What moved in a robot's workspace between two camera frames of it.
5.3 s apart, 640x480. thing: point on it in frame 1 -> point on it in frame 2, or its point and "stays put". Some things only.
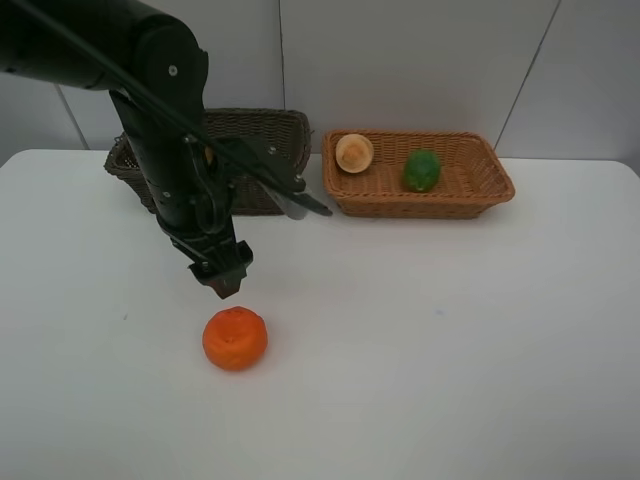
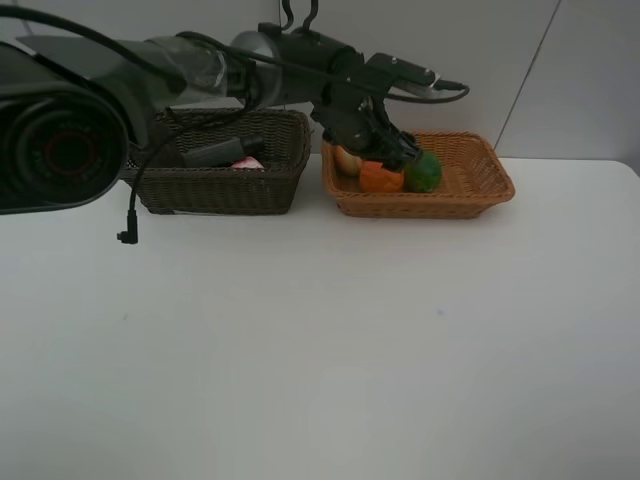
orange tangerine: (235, 339) -> (375, 179)
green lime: (422, 170) stays put
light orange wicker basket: (472, 178) stays put
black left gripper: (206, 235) -> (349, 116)
